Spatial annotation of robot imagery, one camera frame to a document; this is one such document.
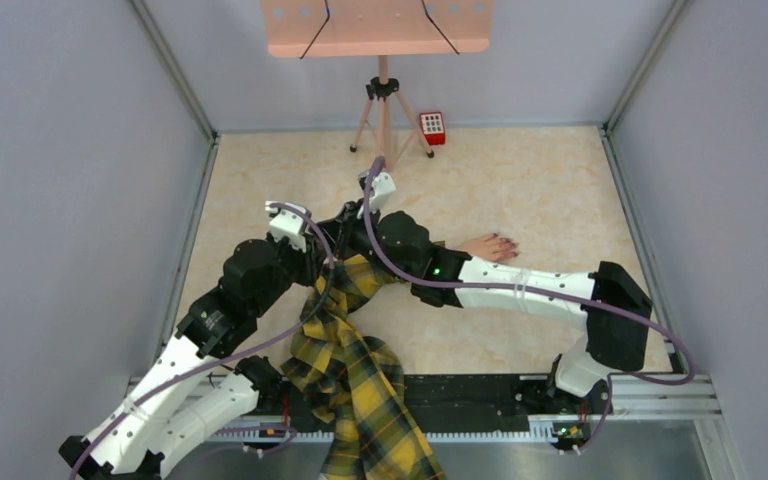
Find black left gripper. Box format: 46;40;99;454
250;229;328;317

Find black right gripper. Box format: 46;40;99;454
312;199;412;285

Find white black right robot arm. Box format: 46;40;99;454
319;202;652;412

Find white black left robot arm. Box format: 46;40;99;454
59;232;341;479

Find mannequin hand painted nails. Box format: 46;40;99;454
455;233;520;264

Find yellow plaid shirt sleeve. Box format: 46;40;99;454
281;255;446;479

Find red keypad box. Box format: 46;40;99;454
418;111;447;146

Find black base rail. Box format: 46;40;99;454
191;372;710;446

